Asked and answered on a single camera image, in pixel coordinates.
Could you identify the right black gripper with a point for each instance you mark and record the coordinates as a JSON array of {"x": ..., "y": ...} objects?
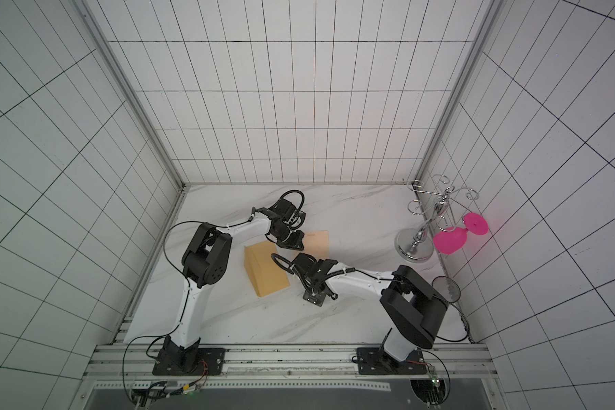
[{"x": 317, "y": 289}]

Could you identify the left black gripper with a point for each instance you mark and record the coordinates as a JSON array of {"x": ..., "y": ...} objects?
[{"x": 296, "y": 243}]

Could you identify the tan kraft envelope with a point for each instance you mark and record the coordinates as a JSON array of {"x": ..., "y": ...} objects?
[{"x": 265, "y": 276}]

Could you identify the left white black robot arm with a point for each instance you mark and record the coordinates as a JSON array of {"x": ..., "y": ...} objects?
[{"x": 204, "y": 263}]

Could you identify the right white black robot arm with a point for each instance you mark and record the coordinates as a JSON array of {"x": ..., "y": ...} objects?
[{"x": 416, "y": 309}]

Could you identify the pink plastic wine glass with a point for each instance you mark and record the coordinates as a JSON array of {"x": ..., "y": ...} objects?
[{"x": 450, "y": 241}]

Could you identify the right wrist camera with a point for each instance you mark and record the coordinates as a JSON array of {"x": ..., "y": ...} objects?
[{"x": 316, "y": 298}]

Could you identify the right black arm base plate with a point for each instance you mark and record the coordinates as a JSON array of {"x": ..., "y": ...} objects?
[{"x": 376, "y": 362}]

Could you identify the chrome wire glass rack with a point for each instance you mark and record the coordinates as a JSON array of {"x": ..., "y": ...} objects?
[{"x": 416, "y": 244}]

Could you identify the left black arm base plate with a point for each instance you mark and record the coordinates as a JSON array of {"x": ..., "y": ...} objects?
[{"x": 192, "y": 362}]

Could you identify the aluminium mounting rail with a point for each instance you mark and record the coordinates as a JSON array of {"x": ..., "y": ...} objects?
[{"x": 241, "y": 362}]

